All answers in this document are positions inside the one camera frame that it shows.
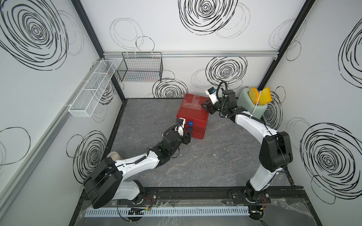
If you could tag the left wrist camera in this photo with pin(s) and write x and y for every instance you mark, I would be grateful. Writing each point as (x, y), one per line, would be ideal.
(180, 125)

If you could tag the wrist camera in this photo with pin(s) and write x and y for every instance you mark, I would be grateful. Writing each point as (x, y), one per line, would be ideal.
(211, 92)
(180, 125)

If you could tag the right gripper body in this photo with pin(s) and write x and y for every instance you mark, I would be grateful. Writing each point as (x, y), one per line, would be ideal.
(218, 106)

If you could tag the grey slotted cable duct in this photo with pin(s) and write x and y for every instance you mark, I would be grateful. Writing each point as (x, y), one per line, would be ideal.
(169, 211)

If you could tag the translucent plastic cup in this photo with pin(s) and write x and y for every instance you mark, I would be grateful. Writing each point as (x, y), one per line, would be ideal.
(114, 156)

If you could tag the white wire shelf basket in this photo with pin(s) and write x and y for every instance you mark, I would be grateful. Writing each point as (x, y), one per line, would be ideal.
(95, 85)

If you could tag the red drawer cabinet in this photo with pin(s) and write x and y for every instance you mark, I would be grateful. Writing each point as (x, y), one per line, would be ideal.
(191, 105)

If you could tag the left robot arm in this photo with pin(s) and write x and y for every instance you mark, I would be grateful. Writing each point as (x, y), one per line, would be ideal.
(107, 182)

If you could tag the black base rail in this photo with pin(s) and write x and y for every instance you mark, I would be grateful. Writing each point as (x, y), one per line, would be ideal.
(234, 194)

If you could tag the yellow toast slice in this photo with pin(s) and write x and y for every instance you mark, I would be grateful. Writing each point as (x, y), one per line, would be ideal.
(265, 96)

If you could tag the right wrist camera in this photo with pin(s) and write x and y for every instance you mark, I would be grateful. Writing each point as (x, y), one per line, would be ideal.
(211, 92)

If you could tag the red drawer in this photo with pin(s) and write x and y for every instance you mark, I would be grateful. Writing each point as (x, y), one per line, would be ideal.
(197, 130)
(197, 135)
(198, 121)

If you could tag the orange toast slice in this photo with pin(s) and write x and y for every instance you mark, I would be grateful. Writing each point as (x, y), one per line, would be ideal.
(254, 95)

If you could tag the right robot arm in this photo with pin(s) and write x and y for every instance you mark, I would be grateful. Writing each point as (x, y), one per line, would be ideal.
(275, 153)

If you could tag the black wire basket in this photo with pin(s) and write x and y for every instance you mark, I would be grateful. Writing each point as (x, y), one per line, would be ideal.
(140, 67)

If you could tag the mint green toaster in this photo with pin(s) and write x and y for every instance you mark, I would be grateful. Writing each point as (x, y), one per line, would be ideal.
(245, 101)

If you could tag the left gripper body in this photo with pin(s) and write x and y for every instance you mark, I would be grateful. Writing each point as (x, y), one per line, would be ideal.
(184, 140)

